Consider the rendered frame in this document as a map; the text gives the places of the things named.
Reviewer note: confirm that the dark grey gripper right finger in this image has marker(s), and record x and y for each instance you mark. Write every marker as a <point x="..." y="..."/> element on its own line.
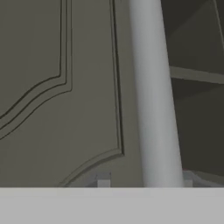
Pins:
<point x="189" y="178"/>

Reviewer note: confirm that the grey-green panelled cabinet door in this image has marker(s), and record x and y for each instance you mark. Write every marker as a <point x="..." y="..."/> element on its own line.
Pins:
<point x="58" y="122"/>

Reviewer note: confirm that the grey-green cabinet shelf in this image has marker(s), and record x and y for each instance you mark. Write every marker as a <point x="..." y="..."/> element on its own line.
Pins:
<point x="198" y="75"/>

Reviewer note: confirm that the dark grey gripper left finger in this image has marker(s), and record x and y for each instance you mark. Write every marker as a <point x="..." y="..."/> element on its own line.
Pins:
<point x="102" y="178"/>

